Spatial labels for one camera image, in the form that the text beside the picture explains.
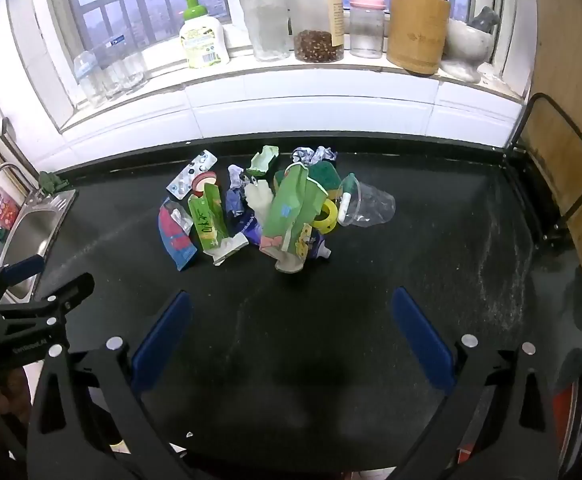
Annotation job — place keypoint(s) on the frosted glass cup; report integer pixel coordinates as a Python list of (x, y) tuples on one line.
[(266, 25)]

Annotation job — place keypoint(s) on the crumpled white purple paper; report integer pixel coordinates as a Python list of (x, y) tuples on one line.
[(313, 154)]

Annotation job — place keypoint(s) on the green snack packet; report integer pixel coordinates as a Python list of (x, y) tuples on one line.
[(208, 220)]

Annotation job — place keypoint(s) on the purple foil wrapper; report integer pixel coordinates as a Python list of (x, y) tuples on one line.
[(247, 227)]

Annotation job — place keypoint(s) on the stainless steel sink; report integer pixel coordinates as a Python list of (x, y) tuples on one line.
[(26, 232)]

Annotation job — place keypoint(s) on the green and white pump bottle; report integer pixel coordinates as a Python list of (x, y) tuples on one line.
[(202, 35)]

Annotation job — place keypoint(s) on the grey stone mortar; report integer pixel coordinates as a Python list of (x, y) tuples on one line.
[(466, 52)]

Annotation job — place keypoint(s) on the tall green drink carton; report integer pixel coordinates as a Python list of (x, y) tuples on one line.
[(291, 205)]

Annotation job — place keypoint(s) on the green and yellow sponge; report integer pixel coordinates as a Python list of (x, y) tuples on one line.
[(328, 175)]

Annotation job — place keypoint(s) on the silver pill blister pack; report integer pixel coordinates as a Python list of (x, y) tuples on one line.
[(191, 175)]

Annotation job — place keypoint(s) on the clear plastic cup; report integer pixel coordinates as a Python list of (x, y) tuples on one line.
[(371, 205)]

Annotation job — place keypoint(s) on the small green scouring pad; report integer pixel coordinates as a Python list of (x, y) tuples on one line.
[(1, 233)]

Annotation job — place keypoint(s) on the small clear drinking glass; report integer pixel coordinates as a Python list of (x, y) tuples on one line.
[(112, 72), (133, 67)]

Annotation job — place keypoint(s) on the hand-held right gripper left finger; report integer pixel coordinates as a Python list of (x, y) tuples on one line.
[(163, 345)]

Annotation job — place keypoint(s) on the dark green cloth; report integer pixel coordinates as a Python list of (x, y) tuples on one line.
[(53, 181)]

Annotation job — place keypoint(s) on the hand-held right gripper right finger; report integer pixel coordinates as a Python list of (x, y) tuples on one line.
[(421, 340)]

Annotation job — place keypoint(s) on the red and white round lid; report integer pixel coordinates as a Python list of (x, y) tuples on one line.
[(203, 180)]

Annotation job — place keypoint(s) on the grey stone pestle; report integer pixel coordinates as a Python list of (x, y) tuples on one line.
[(486, 19)]

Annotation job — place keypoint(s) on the clear jar with dried spice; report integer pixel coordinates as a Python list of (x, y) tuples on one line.
[(316, 17)]

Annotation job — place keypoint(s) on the chrome faucet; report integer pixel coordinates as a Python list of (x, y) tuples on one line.
[(6, 172)]

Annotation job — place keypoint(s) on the blue white newspaper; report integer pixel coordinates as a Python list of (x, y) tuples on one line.
[(233, 187)]

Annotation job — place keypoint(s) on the yellow tape roll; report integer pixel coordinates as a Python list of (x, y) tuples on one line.
[(327, 217)]

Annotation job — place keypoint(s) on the pink cap baby bottle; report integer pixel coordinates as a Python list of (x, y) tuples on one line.
[(367, 22)]

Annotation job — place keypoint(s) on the white rubber glove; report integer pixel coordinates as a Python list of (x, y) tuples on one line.
[(261, 199)]

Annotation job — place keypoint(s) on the bamboo utensil holder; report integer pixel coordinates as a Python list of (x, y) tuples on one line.
[(417, 30)]

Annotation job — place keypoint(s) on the clear plastic water bottle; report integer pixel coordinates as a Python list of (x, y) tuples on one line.
[(85, 77)]

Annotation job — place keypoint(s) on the red and blue packet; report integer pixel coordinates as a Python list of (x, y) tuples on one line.
[(176, 240)]

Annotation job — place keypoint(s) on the small pale green carton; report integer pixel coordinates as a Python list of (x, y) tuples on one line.
[(262, 160)]

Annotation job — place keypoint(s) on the wooden cutting board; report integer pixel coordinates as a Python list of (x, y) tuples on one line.
[(571, 110)]

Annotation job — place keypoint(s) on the white tube with green cap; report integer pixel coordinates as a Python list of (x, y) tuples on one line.
[(345, 204)]

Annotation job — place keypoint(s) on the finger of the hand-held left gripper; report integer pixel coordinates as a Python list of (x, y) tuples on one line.
[(66, 292), (21, 266)]

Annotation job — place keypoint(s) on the window grille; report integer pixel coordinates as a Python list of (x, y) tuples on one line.
[(136, 5)]

